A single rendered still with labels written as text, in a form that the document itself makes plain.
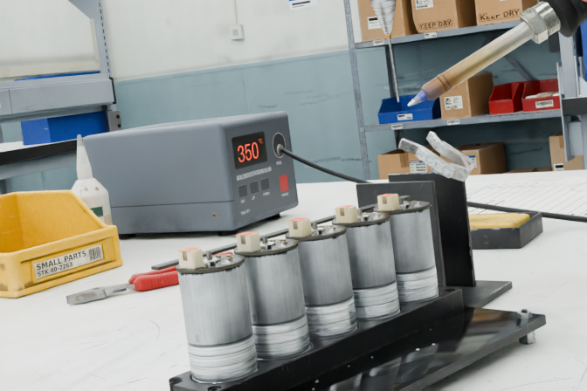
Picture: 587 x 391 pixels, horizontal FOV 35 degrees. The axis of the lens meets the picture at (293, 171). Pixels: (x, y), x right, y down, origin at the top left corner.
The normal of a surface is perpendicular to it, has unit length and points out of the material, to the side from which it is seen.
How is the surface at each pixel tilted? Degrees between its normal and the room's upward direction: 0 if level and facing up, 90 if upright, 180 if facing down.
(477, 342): 0
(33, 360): 0
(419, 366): 0
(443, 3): 90
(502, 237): 90
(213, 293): 90
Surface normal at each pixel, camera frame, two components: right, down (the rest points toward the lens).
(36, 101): 0.83, -0.05
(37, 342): -0.12, -0.99
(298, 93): -0.54, 0.15
